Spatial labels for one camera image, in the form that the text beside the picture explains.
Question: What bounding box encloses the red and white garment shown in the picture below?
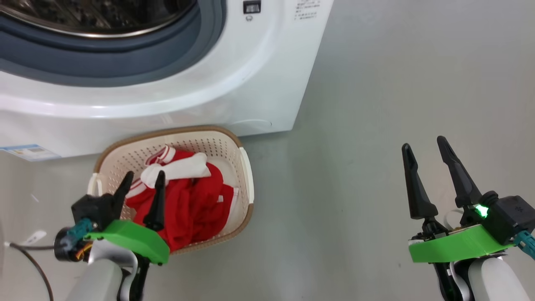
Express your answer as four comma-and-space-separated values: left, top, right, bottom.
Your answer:
125, 145, 239, 252

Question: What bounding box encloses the white front-load washing machine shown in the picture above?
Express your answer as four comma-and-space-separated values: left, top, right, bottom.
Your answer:
0, 0, 335, 162

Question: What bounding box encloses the thin black cable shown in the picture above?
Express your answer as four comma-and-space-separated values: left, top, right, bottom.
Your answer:
4, 242, 56, 301

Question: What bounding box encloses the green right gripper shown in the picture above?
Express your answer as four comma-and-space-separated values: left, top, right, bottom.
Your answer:
402, 136, 517, 263

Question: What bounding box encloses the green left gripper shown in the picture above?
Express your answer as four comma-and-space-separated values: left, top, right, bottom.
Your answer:
54, 170, 170, 266

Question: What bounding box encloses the teal left camera cable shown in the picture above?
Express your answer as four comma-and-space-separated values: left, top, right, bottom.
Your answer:
67, 218, 95, 243

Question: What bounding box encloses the blue energy label sticker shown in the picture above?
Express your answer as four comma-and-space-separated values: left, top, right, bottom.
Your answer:
0, 144, 61, 162

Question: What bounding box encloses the cream perforated laundry basket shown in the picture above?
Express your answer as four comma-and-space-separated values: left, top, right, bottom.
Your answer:
87, 125, 255, 256

